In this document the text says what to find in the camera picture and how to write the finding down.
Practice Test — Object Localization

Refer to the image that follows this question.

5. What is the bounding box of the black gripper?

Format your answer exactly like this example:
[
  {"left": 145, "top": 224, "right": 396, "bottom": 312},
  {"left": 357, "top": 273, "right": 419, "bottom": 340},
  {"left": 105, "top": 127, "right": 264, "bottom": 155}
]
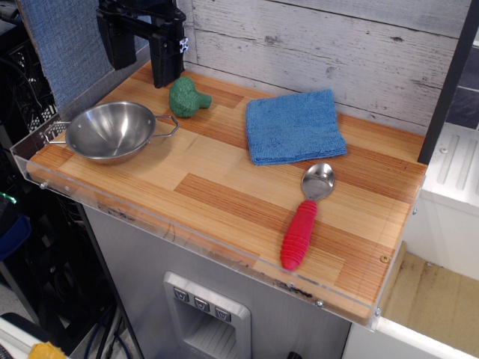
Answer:
[{"left": 97, "top": 1, "right": 189, "bottom": 88}]

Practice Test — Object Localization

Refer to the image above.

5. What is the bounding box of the blue towel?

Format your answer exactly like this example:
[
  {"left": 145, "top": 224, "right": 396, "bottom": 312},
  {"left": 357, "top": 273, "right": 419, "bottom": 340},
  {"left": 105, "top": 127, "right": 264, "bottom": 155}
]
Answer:
[{"left": 245, "top": 90, "right": 347, "bottom": 166}]

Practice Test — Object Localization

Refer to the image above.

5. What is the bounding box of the stainless steel bowl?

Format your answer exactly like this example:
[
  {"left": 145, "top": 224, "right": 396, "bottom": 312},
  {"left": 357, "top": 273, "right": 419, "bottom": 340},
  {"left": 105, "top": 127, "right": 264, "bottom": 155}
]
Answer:
[{"left": 43, "top": 101, "right": 180, "bottom": 165}]

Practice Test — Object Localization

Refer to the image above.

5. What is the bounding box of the green toy broccoli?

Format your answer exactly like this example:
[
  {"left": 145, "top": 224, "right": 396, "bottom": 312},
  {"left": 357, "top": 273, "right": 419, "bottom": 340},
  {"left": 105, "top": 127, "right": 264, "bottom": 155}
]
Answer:
[{"left": 168, "top": 76, "right": 213, "bottom": 118}]

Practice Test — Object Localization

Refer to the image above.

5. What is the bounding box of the blue fabric panel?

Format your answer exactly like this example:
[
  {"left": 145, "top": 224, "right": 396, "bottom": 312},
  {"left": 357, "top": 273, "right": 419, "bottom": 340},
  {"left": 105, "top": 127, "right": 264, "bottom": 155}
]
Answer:
[{"left": 16, "top": 0, "right": 150, "bottom": 114}]

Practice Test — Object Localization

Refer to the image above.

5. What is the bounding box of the clear acrylic table guard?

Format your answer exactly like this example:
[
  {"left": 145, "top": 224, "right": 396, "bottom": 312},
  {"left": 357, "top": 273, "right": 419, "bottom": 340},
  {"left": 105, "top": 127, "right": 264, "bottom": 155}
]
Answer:
[{"left": 12, "top": 110, "right": 426, "bottom": 326}]

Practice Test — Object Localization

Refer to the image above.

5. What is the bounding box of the silver toy fridge cabinet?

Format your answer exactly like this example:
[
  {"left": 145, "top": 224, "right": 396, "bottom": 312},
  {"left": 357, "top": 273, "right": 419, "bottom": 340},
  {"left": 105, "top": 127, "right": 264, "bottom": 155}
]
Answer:
[{"left": 85, "top": 207, "right": 350, "bottom": 358}]

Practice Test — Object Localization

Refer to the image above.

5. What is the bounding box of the white toy sink unit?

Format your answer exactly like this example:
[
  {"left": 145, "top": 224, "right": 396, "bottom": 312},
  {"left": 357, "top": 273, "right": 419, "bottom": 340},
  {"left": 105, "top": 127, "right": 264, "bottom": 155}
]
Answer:
[{"left": 344, "top": 123, "right": 478, "bottom": 358}]

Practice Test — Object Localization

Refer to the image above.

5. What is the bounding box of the red handled metal spoon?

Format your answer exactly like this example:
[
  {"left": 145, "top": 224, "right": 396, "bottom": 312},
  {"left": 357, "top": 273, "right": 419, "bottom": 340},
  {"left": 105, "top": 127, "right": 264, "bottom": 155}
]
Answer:
[{"left": 280, "top": 163, "right": 335, "bottom": 271}]

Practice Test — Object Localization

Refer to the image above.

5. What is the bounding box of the black vertical post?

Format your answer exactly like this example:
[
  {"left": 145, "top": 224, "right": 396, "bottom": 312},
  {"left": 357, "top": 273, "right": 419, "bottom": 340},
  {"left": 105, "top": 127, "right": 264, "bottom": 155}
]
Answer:
[{"left": 417, "top": 0, "right": 478, "bottom": 165}]

